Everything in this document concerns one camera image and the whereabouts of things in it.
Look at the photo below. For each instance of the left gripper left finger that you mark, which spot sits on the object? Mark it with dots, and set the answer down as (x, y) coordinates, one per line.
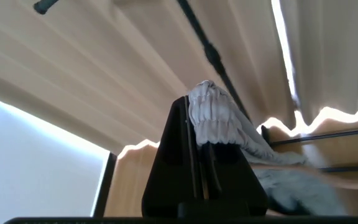
(172, 180)

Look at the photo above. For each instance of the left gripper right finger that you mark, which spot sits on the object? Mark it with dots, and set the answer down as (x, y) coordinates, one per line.
(235, 180)

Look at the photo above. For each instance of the pale grey shorts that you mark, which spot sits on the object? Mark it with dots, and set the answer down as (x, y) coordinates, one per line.
(213, 115)

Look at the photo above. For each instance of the black clothes rack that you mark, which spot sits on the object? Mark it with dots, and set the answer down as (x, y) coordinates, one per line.
(211, 54)

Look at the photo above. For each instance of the beige curtain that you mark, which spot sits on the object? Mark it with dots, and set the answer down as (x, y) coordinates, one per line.
(104, 62)

